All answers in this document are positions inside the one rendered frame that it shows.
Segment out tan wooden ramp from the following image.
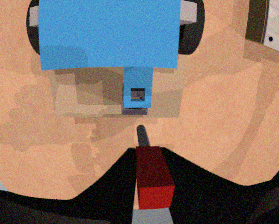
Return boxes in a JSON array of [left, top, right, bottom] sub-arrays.
[[49, 53, 188, 119]]

